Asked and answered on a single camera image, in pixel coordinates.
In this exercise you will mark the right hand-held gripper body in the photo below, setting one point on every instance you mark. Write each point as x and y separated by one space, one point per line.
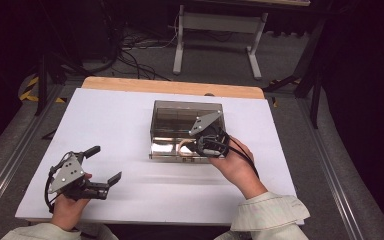
205 124

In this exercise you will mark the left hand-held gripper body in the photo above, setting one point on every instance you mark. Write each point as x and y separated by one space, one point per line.
67 175

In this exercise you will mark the smoky clear drawer box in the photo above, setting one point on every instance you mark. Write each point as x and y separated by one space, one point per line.
173 113

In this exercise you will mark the person's left hand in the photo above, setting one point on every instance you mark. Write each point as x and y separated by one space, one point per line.
67 211

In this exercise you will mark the person's right hand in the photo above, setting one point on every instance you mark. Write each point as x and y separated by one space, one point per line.
238 170

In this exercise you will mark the white foam board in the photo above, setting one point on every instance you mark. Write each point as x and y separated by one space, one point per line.
120 126

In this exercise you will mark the wooden table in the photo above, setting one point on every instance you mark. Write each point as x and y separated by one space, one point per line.
166 86

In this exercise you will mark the black metal stand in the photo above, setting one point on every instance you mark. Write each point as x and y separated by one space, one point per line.
315 93
41 83

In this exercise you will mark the yellow black hazard tape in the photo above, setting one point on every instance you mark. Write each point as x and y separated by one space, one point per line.
30 91

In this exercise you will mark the aluminium floor rail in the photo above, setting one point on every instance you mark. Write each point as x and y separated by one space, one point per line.
10 156
333 173

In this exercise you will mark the white metal desk frame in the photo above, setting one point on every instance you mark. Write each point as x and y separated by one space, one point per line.
220 23

